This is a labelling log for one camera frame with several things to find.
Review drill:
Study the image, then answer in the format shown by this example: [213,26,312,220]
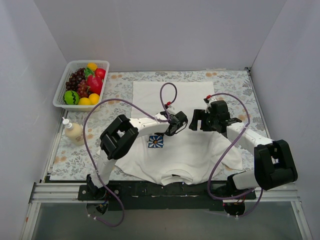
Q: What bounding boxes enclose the white t-shirt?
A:
[115,81,231,186]

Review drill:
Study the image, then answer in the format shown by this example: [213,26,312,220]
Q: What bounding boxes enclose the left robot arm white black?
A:
[86,111,188,199]

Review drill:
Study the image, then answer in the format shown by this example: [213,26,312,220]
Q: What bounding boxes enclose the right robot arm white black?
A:
[189,100,298,194]

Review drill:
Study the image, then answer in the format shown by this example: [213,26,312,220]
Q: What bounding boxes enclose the orange toy fruit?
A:
[88,93,100,105]

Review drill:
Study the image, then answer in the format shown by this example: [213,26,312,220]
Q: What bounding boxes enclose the red toy dragon fruit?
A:
[86,74,103,95]

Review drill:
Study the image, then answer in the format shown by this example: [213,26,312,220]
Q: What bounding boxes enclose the red toy apple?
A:
[94,68,106,79]

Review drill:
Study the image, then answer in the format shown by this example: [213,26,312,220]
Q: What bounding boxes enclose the yellow toy lemon bottom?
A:
[77,97,92,106]

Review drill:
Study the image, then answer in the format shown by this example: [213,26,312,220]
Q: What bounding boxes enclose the yellow toy lemon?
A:
[86,62,99,73]
[77,97,92,106]

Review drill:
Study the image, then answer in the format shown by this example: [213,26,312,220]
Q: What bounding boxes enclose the yellow toy lemon top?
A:
[86,62,99,73]

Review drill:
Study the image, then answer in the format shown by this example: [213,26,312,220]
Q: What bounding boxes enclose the white pump bottle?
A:
[62,117,85,146]

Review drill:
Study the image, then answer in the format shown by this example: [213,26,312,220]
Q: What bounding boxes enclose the floral patterned table mat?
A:
[45,70,269,183]

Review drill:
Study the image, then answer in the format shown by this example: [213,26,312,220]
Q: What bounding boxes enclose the purple toy grapes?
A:
[65,67,91,98]

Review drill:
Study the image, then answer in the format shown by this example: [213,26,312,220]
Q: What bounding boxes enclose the green toy watermelon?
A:
[63,90,80,105]

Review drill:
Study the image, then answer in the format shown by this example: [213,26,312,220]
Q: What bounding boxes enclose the white plastic basket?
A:
[52,60,110,112]

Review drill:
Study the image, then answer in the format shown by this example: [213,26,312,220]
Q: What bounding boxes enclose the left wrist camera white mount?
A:
[164,101,176,115]

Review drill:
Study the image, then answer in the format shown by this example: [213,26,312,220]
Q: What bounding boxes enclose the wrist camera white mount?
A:
[164,101,176,115]
[203,95,217,114]

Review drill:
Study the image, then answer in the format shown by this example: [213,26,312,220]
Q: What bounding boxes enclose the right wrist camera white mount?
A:
[203,95,217,114]

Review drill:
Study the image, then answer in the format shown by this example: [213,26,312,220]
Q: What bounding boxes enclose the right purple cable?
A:
[203,92,264,219]

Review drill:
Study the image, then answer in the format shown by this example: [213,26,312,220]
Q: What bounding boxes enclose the aluminium frame rail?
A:
[29,182,301,203]

